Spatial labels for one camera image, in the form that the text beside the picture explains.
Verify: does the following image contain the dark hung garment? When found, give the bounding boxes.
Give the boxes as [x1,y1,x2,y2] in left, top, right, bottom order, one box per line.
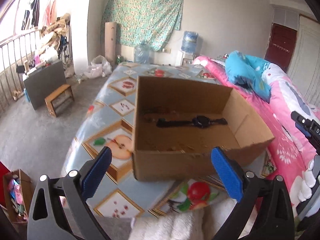
[21,0,40,30]

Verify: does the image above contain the brown cardboard box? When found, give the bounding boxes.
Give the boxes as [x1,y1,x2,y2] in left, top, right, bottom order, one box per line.
[132,76,275,182]

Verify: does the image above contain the white water dispenser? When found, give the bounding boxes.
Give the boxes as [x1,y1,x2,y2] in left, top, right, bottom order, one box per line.
[175,51,197,67]

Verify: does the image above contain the pink hung garment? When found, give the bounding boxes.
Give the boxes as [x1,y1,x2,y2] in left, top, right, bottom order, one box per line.
[41,0,58,28]

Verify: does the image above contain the white fleece garment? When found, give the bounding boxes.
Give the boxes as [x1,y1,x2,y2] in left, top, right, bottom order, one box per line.
[129,197,240,240]

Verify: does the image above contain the white wardrobe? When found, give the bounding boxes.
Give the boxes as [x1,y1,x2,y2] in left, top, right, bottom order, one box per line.
[287,14,320,105]

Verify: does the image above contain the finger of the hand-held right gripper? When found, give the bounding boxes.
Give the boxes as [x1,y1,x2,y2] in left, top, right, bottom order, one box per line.
[294,120,313,137]
[291,111,305,122]

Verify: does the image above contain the empty clear water jug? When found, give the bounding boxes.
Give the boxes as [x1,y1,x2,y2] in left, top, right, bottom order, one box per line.
[133,40,150,64]

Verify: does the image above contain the cardboard tube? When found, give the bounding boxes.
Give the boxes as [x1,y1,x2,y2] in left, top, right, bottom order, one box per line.
[104,22,117,67]

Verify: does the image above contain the pink floral blanket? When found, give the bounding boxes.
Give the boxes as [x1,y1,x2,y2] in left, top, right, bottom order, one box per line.
[192,56,320,220]

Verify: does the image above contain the blue quilt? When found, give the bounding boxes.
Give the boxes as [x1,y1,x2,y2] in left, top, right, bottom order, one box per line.
[225,50,272,103]

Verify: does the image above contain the white pink printed quilt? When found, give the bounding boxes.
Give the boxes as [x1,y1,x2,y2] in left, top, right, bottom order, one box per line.
[260,64,320,140]

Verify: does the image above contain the wooden stool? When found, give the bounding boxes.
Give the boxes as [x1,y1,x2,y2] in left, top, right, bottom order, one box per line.
[44,84,75,118]

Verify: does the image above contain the person's right hand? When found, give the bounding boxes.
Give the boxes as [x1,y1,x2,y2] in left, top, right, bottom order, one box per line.
[298,155,320,202]

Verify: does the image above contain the dark grey cabinet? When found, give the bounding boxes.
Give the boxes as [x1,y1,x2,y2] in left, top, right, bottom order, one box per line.
[22,59,67,110]

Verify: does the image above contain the blue water jug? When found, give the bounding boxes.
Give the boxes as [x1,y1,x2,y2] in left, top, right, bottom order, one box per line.
[180,31,199,54]

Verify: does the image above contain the white plastic bags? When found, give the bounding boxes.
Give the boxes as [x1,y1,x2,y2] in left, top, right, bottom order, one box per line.
[84,54,112,79]

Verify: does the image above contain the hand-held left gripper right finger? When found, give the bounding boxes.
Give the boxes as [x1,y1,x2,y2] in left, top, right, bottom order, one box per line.
[211,147,295,240]

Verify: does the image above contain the multicoloured bead bracelet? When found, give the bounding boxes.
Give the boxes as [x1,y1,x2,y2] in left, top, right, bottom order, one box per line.
[143,107,180,120]

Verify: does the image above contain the dark red door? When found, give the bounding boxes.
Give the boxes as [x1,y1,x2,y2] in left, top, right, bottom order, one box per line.
[264,22,298,67]

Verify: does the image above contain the cluttered pile of belongings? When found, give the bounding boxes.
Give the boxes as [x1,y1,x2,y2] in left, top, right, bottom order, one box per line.
[40,12,72,55]

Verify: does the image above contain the black smart watch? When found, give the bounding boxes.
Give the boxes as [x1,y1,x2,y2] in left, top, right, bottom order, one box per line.
[156,115,228,130]

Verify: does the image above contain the open cardboard box of clutter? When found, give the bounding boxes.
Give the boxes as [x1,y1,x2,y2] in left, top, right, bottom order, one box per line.
[2,169,34,223]

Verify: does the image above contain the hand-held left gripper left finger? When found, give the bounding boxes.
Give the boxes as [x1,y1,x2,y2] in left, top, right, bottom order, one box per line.
[27,145,113,240]

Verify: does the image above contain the metal railing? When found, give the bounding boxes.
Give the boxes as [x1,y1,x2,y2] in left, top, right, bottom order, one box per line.
[0,29,43,113]

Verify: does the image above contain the green floral wall cloth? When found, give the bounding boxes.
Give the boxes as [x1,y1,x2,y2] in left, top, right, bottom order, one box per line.
[101,0,184,52]

